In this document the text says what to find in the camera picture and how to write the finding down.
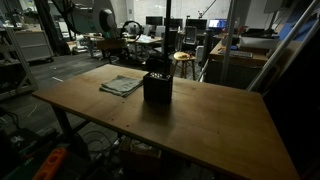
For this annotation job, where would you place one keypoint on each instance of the cardboard box with clutter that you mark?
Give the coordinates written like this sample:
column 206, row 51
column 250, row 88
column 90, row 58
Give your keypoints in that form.
column 140, row 153

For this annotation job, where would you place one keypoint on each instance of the round wooden stool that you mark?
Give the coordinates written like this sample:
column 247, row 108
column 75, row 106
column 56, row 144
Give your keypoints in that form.
column 184, row 57

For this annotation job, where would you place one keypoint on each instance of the grey computer keyboard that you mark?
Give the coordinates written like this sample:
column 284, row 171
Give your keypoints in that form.
column 236, row 53

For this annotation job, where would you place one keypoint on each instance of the grey-white cloth towel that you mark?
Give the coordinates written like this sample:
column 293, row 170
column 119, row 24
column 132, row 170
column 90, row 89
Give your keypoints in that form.
column 120, row 85

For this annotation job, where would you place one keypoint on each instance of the grey office chair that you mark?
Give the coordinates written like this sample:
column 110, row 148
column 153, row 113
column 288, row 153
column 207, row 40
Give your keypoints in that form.
column 190, row 35

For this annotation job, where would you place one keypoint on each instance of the grey drawer cabinet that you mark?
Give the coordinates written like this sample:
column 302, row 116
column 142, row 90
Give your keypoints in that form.
column 33, row 45

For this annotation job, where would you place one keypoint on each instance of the black perforated box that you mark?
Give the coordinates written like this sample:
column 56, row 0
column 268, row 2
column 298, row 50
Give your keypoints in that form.
column 158, row 89

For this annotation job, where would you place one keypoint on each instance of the black vertical pole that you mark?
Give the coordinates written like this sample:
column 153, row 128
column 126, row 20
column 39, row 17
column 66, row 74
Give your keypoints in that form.
column 167, row 36

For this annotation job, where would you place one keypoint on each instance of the black table leg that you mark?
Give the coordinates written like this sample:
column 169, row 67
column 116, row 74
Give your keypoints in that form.
column 65, row 125

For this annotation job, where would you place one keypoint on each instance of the wooden top workbench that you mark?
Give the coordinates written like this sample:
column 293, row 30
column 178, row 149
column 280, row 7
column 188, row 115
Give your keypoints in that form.
column 238, row 66

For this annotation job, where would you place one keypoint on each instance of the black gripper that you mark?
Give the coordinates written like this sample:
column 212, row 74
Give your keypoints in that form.
column 117, row 56

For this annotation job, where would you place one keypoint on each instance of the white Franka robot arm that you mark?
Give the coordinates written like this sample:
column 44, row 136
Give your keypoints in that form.
column 87, row 17

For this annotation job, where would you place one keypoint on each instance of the blue panel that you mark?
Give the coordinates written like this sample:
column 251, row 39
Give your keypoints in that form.
column 295, row 30

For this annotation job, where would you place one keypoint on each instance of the aluminium rack frame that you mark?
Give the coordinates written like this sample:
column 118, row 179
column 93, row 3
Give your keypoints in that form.
column 18, row 66

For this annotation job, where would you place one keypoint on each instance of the lit blue computer screen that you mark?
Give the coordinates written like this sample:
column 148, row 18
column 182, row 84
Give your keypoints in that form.
column 217, row 23

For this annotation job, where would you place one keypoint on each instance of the silver vertical pole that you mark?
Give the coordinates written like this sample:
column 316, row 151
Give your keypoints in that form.
column 229, row 40

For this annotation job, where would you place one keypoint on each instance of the cluttered wooden office desk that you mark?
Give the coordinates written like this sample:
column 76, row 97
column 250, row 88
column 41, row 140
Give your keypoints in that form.
column 148, row 40

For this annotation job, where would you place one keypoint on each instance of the slanted aluminium bar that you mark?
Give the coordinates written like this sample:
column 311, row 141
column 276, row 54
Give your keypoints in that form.
column 283, row 46

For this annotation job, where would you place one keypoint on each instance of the dark computer monitor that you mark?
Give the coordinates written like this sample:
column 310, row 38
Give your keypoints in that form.
column 154, row 20
column 196, row 24

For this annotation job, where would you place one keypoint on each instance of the orange plastic tool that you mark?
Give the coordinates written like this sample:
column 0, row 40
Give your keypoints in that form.
column 50, row 165

